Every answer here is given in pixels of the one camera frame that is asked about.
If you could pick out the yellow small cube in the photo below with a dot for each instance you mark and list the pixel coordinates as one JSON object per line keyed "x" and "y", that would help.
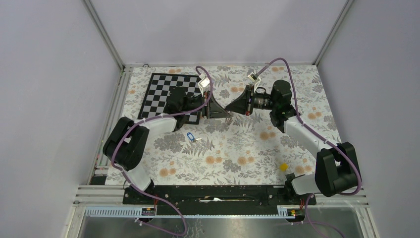
{"x": 283, "y": 167}

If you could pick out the metal keyring with keys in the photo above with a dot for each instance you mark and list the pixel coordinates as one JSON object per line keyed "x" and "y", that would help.
{"x": 228, "y": 120}

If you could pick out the white slotted cable duct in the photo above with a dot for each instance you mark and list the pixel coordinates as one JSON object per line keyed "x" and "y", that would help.
{"x": 165, "y": 212}

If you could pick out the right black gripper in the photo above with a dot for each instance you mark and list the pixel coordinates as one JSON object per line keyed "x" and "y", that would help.
{"x": 242, "y": 104}

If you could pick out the blue tag key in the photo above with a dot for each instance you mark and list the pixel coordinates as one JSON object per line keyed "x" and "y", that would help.
{"x": 192, "y": 138}

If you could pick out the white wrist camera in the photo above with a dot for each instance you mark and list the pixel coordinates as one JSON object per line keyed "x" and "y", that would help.
{"x": 255, "y": 81}
{"x": 204, "y": 85}

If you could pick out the black white chessboard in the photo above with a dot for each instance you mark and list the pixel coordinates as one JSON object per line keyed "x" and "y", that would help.
{"x": 159, "y": 88}

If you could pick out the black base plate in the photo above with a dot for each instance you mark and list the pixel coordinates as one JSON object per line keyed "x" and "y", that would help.
{"x": 200, "y": 197}

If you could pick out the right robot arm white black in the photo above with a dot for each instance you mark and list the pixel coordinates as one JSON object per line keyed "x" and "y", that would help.
{"x": 336, "y": 167}

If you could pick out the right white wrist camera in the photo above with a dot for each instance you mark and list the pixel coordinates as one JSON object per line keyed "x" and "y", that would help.
{"x": 255, "y": 81}

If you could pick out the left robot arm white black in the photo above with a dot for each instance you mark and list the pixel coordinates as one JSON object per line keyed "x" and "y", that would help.
{"x": 126, "y": 144}

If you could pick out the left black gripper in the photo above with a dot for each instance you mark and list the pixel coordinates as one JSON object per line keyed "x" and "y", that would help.
{"x": 213, "y": 110}

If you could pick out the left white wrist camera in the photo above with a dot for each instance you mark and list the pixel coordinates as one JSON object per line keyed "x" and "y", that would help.
{"x": 204, "y": 85}

